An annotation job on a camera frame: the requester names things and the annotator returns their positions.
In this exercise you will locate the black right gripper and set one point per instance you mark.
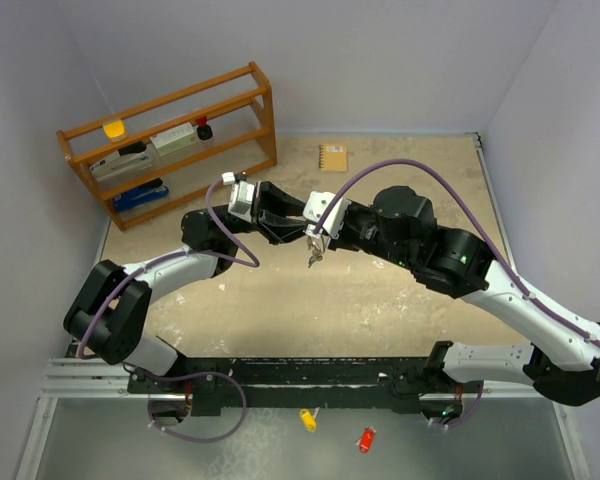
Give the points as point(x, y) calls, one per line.
point(341, 241)

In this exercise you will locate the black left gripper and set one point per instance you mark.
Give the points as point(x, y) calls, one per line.
point(274, 216)

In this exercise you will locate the metal keyring with carabiner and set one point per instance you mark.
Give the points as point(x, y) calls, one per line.
point(316, 247)

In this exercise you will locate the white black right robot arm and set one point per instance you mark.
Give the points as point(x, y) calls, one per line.
point(560, 356)

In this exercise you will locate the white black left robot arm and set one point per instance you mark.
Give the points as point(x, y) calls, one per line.
point(108, 316)

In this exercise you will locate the brown spiral notebook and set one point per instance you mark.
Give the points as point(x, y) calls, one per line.
point(333, 158)

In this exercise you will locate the black red stamp bottle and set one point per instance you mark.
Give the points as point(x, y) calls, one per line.
point(203, 129)

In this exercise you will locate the white cardboard box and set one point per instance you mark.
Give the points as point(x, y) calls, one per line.
point(174, 139)

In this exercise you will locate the blue stapler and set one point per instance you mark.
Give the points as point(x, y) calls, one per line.
point(137, 196)

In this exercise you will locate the orange wooden shelf rack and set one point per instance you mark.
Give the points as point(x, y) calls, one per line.
point(239, 107)

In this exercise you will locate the white black stapler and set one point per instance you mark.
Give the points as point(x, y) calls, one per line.
point(131, 158)

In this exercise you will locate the yellow-capped key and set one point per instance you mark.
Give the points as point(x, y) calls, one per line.
point(309, 418)

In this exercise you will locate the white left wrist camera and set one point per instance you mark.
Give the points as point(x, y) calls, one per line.
point(241, 196)

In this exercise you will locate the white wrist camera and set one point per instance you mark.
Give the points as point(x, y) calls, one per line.
point(241, 196)
point(323, 215)

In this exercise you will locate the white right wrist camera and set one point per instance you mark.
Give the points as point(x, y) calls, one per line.
point(323, 215)

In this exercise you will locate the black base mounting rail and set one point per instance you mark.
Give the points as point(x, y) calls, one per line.
point(406, 385)

